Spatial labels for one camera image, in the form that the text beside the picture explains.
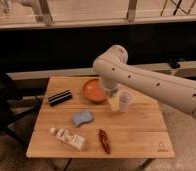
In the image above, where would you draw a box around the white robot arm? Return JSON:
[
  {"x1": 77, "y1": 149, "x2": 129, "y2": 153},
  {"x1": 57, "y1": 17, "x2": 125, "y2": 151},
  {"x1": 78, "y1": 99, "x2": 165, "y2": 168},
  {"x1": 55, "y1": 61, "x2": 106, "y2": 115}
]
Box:
[{"x1": 93, "y1": 45, "x2": 196, "y2": 118}]

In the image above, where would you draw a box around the dark red chili pepper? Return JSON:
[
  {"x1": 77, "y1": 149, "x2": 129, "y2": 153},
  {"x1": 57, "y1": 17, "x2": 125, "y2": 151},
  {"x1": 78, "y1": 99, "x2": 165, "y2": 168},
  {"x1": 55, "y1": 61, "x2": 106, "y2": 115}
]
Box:
[{"x1": 99, "y1": 129, "x2": 111, "y2": 154}]

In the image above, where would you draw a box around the white tube with label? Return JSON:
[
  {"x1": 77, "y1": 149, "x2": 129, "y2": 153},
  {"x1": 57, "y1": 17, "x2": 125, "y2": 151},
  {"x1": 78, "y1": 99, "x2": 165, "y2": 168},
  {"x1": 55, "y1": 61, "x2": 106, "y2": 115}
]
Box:
[{"x1": 50, "y1": 127, "x2": 86, "y2": 151}]

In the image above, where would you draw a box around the wooden folding table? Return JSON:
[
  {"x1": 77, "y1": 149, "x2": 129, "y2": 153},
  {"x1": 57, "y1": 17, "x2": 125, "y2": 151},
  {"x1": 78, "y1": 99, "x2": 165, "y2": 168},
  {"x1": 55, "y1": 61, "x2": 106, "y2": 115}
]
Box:
[{"x1": 27, "y1": 77, "x2": 175, "y2": 158}]

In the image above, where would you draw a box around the black striped eraser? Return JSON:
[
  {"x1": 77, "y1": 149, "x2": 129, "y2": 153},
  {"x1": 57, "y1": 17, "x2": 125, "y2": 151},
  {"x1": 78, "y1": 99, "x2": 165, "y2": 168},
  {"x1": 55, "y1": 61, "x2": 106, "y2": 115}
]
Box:
[{"x1": 48, "y1": 90, "x2": 72, "y2": 106}]

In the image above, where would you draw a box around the orange ceramic bowl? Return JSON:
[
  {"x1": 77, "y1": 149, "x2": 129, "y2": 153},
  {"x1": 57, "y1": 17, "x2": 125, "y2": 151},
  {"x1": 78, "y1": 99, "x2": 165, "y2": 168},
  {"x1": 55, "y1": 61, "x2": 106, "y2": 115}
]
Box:
[{"x1": 83, "y1": 78, "x2": 107, "y2": 103}]

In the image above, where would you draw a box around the blue sponge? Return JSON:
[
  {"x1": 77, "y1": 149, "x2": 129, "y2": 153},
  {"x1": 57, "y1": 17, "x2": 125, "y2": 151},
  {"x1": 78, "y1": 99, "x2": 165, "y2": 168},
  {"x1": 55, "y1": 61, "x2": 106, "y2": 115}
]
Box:
[{"x1": 72, "y1": 112, "x2": 93, "y2": 127}]

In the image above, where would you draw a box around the translucent plastic cup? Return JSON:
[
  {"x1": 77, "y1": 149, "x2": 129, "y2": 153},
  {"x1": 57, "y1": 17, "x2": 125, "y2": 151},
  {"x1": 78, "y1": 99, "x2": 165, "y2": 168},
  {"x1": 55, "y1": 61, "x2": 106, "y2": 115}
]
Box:
[{"x1": 119, "y1": 90, "x2": 134, "y2": 112}]

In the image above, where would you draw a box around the black chair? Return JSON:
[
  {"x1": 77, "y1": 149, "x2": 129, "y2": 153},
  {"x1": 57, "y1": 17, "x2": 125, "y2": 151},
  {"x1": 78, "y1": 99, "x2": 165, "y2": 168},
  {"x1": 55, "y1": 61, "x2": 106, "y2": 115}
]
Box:
[{"x1": 0, "y1": 73, "x2": 40, "y2": 147}]

